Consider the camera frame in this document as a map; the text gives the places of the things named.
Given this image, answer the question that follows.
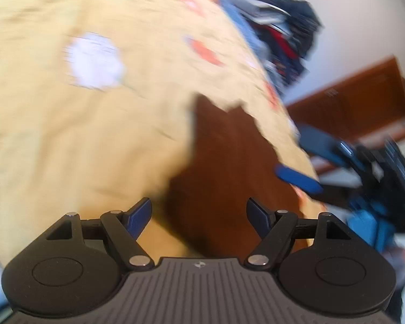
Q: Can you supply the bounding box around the yellow carrot print blanket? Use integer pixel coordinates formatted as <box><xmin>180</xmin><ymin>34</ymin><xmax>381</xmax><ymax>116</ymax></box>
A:
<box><xmin>0</xmin><ymin>0</ymin><xmax>325</xmax><ymax>267</ymax></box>

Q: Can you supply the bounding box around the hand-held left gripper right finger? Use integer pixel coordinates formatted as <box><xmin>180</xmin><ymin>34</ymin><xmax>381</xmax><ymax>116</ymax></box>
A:
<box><xmin>245</xmin><ymin>197</ymin><xmax>353</xmax><ymax>271</ymax></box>

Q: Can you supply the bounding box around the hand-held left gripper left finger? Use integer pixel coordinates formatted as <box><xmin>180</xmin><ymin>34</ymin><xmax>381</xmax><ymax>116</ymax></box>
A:
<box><xmin>46</xmin><ymin>197</ymin><xmax>155</xmax><ymax>271</ymax></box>

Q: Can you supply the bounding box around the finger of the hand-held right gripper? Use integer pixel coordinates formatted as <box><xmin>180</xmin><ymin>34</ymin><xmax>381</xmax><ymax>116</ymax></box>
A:
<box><xmin>295</xmin><ymin>124</ymin><xmax>353</xmax><ymax>169</ymax></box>
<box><xmin>275</xmin><ymin>165</ymin><xmax>355</xmax><ymax>210</ymax></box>

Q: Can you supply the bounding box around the pile of mixed clothes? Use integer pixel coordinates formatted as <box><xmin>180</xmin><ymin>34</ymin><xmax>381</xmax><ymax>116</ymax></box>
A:
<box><xmin>204</xmin><ymin>0</ymin><xmax>325</xmax><ymax>90</ymax></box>

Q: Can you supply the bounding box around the brown knit sweater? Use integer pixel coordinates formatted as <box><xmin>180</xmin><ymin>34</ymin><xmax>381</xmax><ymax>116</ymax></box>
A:
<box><xmin>165</xmin><ymin>94</ymin><xmax>320</xmax><ymax>261</ymax></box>

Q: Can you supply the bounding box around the brown wooden door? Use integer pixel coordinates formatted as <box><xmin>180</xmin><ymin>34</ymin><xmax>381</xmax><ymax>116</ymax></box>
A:
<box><xmin>286</xmin><ymin>57</ymin><xmax>405</xmax><ymax>178</ymax></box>

